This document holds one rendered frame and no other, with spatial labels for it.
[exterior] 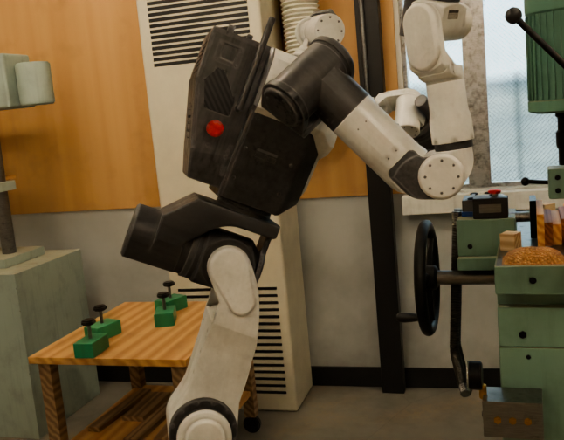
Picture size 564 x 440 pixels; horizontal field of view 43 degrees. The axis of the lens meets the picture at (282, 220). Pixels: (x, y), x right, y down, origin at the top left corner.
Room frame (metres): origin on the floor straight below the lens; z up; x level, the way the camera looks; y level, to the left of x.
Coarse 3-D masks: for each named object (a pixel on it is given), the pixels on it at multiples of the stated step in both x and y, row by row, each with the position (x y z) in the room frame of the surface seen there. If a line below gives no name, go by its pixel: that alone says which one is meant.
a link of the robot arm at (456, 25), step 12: (408, 0) 1.28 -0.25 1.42; (420, 0) 1.24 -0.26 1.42; (432, 0) 1.23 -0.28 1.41; (444, 0) 1.22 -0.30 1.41; (456, 0) 1.23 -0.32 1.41; (444, 12) 1.21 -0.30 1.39; (456, 12) 1.24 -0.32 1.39; (468, 12) 1.27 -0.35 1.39; (444, 24) 1.22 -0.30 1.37; (456, 24) 1.25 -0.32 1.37; (468, 24) 1.27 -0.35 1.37; (444, 36) 1.24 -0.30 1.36; (456, 36) 1.27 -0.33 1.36
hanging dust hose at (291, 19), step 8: (280, 0) 2.99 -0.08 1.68; (288, 0) 2.96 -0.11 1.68; (296, 0) 2.93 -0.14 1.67; (304, 0) 2.94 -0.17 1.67; (312, 0) 2.95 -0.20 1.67; (288, 8) 2.96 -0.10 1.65; (296, 8) 2.94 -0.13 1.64; (304, 8) 2.93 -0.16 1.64; (312, 8) 2.95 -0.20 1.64; (288, 16) 2.95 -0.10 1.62; (296, 16) 2.94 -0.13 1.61; (304, 16) 2.94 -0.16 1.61; (288, 24) 2.95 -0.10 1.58; (296, 24) 2.94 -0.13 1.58; (288, 32) 2.96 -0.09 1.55; (288, 40) 2.98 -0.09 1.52; (296, 40) 2.94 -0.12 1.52; (288, 48) 2.97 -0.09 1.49; (296, 48) 2.95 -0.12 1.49
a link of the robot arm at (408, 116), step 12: (408, 96) 1.89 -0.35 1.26; (420, 96) 1.86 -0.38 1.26; (396, 108) 1.89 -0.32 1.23; (408, 108) 1.86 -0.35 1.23; (420, 108) 1.85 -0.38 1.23; (396, 120) 1.86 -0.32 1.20; (408, 120) 1.84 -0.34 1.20; (420, 120) 1.86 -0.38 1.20; (408, 132) 1.86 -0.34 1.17; (420, 132) 1.90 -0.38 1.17
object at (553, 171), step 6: (552, 168) 1.63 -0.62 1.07; (558, 168) 1.62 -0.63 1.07; (552, 174) 1.63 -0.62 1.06; (558, 174) 1.62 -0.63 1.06; (552, 180) 1.63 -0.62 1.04; (558, 180) 1.62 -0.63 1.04; (552, 186) 1.63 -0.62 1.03; (558, 186) 1.62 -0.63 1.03; (552, 192) 1.63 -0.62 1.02; (558, 192) 1.62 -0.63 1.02; (552, 198) 1.63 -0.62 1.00; (558, 198) 1.62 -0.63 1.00
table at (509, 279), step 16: (528, 224) 1.86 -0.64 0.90; (528, 240) 1.67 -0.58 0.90; (480, 256) 1.68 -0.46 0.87; (496, 256) 1.55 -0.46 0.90; (496, 272) 1.45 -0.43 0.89; (512, 272) 1.44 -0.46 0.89; (528, 272) 1.43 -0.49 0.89; (544, 272) 1.42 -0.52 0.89; (560, 272) 1.41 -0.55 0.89; (496, 288) 1.45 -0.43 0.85; (512, 288) 1.44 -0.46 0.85; (528, 288) 1.43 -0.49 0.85; (544, 288) 1.42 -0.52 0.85; (560, 288) 1.41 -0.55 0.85
